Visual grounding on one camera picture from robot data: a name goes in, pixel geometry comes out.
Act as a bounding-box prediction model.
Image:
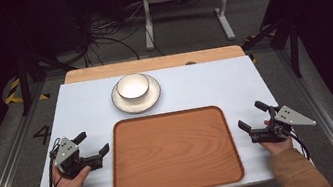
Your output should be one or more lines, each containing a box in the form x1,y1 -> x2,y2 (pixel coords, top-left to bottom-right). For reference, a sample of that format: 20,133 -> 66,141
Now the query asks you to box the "white ceramic bowl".
113,71 -> 154,108

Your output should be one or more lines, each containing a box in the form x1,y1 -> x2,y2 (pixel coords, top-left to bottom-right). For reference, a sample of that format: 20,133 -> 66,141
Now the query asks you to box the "tangle of black floor cables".
73,0 -> 167,69

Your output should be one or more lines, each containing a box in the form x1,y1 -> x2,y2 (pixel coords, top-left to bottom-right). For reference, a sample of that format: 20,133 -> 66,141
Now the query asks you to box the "white table board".
13,48 -> 308,187

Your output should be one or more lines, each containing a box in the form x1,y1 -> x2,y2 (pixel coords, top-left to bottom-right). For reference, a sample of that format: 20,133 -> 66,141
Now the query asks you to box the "brown wooden tray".
101,101 -> 248,187

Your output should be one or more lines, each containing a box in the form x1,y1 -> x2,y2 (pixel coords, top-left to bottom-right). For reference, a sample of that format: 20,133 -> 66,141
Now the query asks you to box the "light wooden table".
62,42 -> 247,86

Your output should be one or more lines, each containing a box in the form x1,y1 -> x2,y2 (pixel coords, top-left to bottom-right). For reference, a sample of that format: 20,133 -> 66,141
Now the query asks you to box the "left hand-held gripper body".
47,131 -> 106,183

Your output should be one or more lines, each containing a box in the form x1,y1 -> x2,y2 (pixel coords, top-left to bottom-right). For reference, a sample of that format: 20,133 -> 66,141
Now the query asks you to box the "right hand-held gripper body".
245,100 -> 319,148

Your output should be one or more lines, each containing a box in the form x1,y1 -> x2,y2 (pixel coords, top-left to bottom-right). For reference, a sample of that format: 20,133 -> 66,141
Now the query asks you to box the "yellow black hazard tape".
0,73 -> 52,107
244,30 -> 283,65

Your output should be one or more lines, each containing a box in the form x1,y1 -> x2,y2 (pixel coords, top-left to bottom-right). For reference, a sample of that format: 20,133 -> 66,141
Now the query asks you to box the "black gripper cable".
289,129 -> 311,162
36,137 -> 70,187

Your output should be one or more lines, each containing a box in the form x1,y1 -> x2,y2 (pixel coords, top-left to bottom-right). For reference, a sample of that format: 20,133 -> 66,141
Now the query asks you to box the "black metal stand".
11,43 -> 84,117
237,14 -> 306,87

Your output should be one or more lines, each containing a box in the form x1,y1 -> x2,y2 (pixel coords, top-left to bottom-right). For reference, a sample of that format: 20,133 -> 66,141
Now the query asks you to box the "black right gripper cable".
289,129 -> 311,162

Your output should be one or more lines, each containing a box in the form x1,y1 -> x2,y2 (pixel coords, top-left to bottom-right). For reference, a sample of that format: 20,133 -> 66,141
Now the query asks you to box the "person's right hand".
256,116 -> 296,159

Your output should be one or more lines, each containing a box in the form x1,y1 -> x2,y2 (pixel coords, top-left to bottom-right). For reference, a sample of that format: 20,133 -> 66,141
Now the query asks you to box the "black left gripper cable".
36,137 -> 70,187

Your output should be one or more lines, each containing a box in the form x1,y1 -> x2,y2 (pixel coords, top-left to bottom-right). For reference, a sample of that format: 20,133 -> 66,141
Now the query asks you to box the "white ceramic plate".
108,71 -> 165,118

